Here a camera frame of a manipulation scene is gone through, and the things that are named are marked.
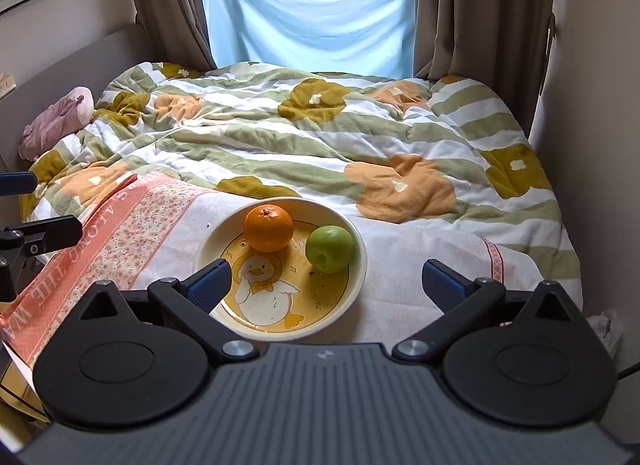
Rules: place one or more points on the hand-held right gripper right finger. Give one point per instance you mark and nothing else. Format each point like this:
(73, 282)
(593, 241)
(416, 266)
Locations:
(442, 285)

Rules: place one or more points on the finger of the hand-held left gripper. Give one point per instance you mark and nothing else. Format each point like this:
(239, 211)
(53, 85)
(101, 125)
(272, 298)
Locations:
(17, 183)
(50, 235)

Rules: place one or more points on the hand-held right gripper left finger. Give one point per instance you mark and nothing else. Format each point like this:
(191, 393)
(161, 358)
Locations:
(212, 285)

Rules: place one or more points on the duck print bowl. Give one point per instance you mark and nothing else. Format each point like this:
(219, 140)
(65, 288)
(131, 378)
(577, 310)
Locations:
(280, 305)

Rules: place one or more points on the pink plush toy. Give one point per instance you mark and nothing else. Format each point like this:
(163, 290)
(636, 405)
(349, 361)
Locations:
(60, 115)

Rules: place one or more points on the large orange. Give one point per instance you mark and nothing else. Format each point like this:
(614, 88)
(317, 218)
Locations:
(268, 227)

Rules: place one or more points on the pink bordered white cloth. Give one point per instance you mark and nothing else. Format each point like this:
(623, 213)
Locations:
(150, 225)

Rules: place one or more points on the small beige box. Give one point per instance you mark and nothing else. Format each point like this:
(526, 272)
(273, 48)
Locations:
(6, 85)

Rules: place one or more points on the green apple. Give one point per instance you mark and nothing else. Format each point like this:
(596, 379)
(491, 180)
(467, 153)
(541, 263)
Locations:
(330, 247)

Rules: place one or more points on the grey bed headboard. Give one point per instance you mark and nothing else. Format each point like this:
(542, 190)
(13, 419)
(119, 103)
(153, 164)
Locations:
(75, 70)

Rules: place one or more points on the floral striped blanket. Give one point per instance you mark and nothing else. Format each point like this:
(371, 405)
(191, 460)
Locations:
(300, 145)

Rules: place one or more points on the crumpled grey plastic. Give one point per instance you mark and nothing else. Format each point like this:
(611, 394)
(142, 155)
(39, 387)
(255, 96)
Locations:
(607, 330)

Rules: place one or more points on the brown curtain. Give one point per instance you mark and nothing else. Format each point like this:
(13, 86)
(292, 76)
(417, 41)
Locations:
(165, 5)
(475, 5)

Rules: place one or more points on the light blue window cloth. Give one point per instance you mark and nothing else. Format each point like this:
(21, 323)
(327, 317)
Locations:
(310, 15)

